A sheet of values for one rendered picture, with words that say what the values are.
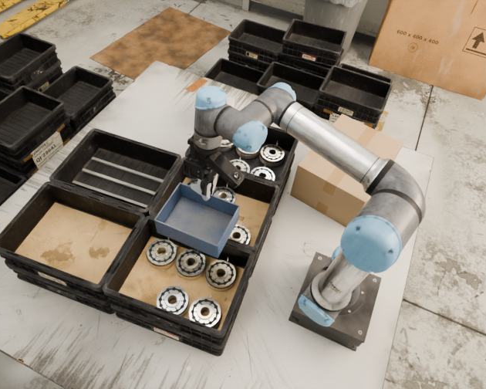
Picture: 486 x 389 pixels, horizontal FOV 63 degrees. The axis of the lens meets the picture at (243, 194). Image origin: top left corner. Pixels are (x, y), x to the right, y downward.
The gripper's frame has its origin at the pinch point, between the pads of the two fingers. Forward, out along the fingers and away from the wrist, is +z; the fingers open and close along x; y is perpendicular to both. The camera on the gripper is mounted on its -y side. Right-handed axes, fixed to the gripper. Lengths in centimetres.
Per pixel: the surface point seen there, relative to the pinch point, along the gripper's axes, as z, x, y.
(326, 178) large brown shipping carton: 16, -48, -27
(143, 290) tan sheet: 32.7, 20.6, 10.9
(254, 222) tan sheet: 27.0, -21.2, -9.9
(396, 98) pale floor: 79, -254, -43
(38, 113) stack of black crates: 57, -54, 138
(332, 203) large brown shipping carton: 27, -48, -33
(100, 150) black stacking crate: 27, -22, 63
